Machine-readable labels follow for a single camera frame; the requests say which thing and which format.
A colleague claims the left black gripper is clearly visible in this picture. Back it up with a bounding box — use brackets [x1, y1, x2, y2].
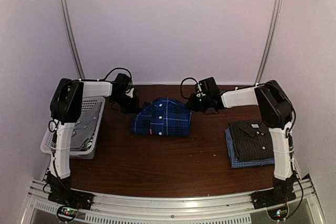
[111, 93, 142, 114]

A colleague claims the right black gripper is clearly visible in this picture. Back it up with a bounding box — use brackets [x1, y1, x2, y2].
[186, 93, 211, 113]

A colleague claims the blue plaid long sleeve shirt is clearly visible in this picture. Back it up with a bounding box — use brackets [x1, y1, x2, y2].
[131, 97, 192, 137]

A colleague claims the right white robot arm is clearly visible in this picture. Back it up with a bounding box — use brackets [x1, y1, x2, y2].
[183, 77, 296, 181]

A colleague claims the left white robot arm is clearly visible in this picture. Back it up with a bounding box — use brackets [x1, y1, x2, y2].
[50, 73, 140, 179]

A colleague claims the white plastic laundry basket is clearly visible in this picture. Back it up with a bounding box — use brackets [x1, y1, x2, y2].
[39, 97, 106, 160]

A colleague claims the grey shirt in basket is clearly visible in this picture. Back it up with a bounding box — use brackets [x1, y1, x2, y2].
[70, 102, 102, 152]

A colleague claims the dark striped folded shirt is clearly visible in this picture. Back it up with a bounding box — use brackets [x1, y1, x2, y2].
[228, 121, 274, 162]

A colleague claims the light blue checked folded shirt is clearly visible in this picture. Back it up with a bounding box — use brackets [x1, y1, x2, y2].
[225, 129, 275, 168]

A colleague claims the left circuit board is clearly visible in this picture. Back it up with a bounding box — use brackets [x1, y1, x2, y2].
[56, 206, 78, 222]

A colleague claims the circuit board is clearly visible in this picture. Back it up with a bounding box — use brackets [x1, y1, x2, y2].
[56, 206, 78, 222]
[267, 206, 289, 221]

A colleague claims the right circuit board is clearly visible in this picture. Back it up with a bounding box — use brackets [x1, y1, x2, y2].
[267, 206, 289, 221]

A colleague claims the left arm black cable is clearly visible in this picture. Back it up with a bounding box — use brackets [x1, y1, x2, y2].
[101, 67, 133, 88]

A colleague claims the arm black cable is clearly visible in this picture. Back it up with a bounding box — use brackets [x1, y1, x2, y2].
[180, 77, 200, 101]
[101, 67, 133, 88]

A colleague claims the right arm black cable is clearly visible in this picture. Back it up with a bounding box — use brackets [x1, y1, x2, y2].
[180, 77, 200, 101]

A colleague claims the front aluminium rail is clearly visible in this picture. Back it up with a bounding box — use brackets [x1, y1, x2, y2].
[18, 179, 327, 223]

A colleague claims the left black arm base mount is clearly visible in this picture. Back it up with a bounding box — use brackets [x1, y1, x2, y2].
[46, 172, 93, 210]

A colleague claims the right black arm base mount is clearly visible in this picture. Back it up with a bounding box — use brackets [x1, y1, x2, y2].
[251, 177, 296, 209]

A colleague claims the left aluminium frame post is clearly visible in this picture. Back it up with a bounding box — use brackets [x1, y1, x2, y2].
[59, 0, 85, 80]

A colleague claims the aluminium frame post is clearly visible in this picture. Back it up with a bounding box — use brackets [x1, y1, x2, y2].
[59, 0, 85, 80]
[255, 0, 283, 84]

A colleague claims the right aluminium frame post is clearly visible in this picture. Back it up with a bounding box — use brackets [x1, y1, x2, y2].
[255, 0, 283, 84]

